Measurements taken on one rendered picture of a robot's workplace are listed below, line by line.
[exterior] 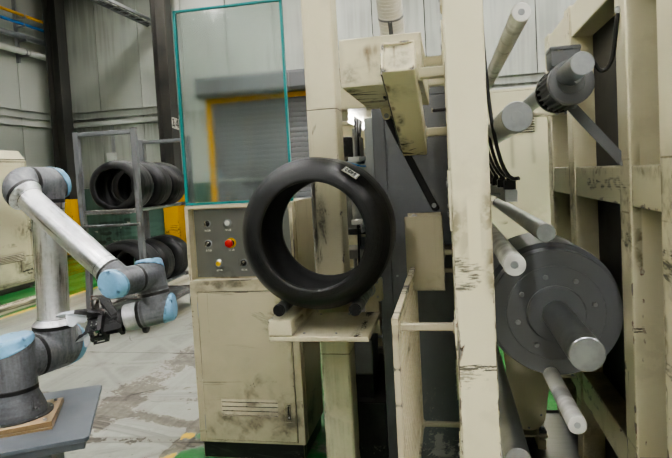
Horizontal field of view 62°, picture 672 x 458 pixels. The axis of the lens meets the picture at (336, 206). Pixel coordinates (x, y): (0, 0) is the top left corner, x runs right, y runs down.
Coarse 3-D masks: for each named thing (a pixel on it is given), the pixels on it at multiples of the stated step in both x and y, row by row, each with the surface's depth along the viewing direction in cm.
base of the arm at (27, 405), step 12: (36, 384) 193; (0, 396) 185; (12, 396) 186; (24, 396) 188; (36, 396) 192; (0, 408) 184; (12, 408) 185; (24, 408) 187; (36, 408) 191; (0, 420) 183; (12, 420) 184
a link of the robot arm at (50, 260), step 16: (48, 176) 201; (64, 176) 207; (48, 192) 201; (64, 192) 208; (64, 208) 208; (32, 224) 203; (48, 240) 202; (48, 256) 202; (64, 256) 207; (48, 272) 202; (64, 272) 206; (48, 288) 202; (64, 288) 206; (48, 304) 202; (64, 304) 206; (48, 320) 203; (64, 320) 205; (48, 336) 201; (64, 336) 204; (64, 352) 203; (80, 352) 210
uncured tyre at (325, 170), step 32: (320, 160) 200; (256, 192) 205; (288, 192) 227; (352, 192) 195; (384, 192) 212; (256, 224) 203; (384, 224) 196; (256, 256) 204; (288, 256) 229; (384, 256) 198; (288, 288) 202; (320, 288) 202; (352, 288) 198
